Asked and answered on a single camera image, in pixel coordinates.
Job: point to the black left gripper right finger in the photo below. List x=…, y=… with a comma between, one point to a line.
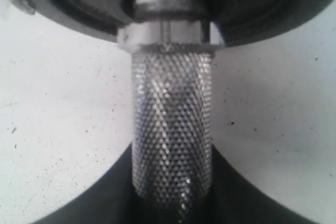
x=235, y=200

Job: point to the chrome threaded dumbbell bar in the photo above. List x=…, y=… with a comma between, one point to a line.
x=171, y=60

